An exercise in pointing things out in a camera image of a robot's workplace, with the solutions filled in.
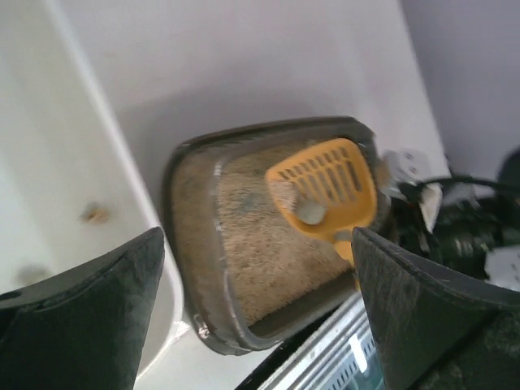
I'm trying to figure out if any grey litter clump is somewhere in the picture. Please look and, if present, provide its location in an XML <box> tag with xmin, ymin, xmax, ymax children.
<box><xmin>80</xmin><ymin>202</ymin><xmax>111</xmax><ymax>224</ymax></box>
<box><xmin>295</xmin><ymin>199</ymin><xmax>327</xmax><ymax>225</ymax></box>

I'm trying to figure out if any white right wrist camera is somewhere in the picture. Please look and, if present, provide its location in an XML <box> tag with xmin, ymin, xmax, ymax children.
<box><xmin>377</xmin><ymin>149</ymin><xmax>443</xmax><ymax>233</ymax></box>

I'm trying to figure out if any dark brown litter box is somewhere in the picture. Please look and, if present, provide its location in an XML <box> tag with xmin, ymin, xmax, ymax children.
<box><xmin>162</xmin><ymin>117</ymin><xmax>379</xmax><ymax>355</ymax></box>

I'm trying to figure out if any yellow litter scoop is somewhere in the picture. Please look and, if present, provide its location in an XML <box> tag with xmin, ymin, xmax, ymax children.
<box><xmin>265</xmin><ymin>138</ymin><xmax>378</xmax><ymax>268</ymax></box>

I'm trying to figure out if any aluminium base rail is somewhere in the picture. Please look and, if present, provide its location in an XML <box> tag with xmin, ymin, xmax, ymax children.
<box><xmin>237</xmin><ymin>292</ymin><xmax>385</xmax><ymax>389</ymax></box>

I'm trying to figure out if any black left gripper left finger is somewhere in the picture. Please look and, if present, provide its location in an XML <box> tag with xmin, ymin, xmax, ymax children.
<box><xmin>1</xmin><ymin>227</ymin><xmax>165</xmax><ymax>389</ymax></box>

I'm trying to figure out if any white plastic bin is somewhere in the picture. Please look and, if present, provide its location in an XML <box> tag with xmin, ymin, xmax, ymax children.
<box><xmin>1</xmin><ymin>1</ymin><xmax>183</xmax><ymax>389</ymax></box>

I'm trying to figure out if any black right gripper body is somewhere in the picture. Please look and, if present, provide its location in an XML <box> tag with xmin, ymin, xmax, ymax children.
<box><xmin>396</xmin><ymin>195</ymin><xmax>519</xmax><ymax>280</ymax></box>

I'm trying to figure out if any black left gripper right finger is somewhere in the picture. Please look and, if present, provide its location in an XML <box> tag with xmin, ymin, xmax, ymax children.
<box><xmin>353</xmin><ymin>227</ymin><xmax>519</xmax><ymax>389</ymax></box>

